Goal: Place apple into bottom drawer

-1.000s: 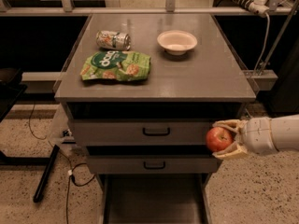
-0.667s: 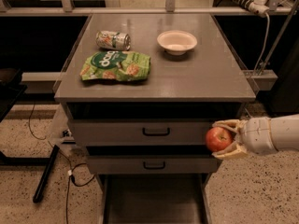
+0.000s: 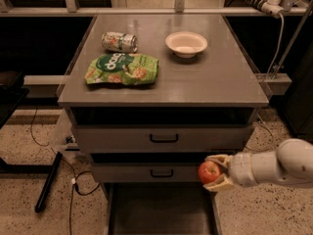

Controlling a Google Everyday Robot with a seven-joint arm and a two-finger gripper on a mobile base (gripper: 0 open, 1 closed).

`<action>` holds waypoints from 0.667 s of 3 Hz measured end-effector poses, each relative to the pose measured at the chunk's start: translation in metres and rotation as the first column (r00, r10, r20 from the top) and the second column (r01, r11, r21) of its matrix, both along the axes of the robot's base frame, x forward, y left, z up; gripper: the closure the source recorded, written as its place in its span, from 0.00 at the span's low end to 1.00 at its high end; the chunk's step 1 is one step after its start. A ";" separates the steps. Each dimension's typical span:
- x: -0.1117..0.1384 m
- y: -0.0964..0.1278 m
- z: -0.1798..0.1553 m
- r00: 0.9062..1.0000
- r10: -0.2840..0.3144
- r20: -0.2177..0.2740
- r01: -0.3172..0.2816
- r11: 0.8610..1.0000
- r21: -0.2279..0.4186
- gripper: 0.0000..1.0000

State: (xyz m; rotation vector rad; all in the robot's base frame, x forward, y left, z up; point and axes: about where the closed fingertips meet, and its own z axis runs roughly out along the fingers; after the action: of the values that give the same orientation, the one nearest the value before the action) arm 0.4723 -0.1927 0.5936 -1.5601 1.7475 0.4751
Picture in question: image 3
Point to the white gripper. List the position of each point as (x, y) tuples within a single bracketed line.
[(241, 169)]

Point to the red apple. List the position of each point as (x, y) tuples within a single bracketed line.
[(208, 172)]

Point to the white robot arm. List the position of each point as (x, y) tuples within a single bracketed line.
[(290, 165)]

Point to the grey drawer cabinet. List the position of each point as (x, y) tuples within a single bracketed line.
[(216, 88)]

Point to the middle grey drawer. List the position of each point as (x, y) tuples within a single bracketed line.
[(122, 173)]

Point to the grey drawer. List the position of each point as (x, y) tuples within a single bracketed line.
[(122, 173), (145, 140)]

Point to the bottom open drawer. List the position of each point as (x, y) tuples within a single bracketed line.
[(161, 209)]

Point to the top grey drawer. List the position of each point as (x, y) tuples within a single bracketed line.
[(145, 140)]

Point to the white bowl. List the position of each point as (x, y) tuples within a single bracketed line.
[(185, 44)]

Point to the green chip bag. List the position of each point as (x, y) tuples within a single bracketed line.
[(121, 68)]

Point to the black table leg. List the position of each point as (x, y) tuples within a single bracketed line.
[(51, 172)]

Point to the crushed soda can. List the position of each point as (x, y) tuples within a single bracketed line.
[(120, 42)]

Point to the dark side table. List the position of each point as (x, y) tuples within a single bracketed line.
[(12, 93)]

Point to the black striped handle device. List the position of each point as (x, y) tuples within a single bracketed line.
[(268, 7)]

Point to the metal rail frame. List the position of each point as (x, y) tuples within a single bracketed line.
[(143, 0)]

